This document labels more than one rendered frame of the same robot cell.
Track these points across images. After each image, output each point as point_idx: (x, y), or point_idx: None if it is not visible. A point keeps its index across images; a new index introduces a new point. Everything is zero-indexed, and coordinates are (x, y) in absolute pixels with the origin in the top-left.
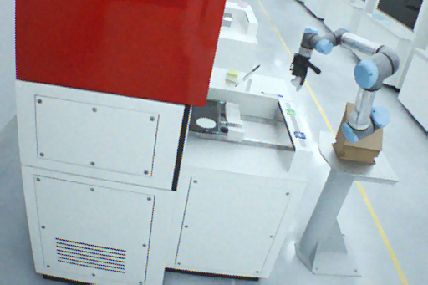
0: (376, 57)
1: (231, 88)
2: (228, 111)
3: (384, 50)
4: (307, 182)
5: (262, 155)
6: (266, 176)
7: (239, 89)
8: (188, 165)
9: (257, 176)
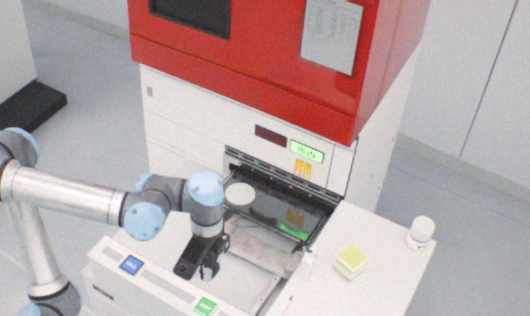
0: (1, 134)
1: (319, 255)
2: (276, 250)
3: None
4: (81, 271)
5: (162, 253)
6: (120, 229)
7: (314, 267)
8: (183, 165)
9: None
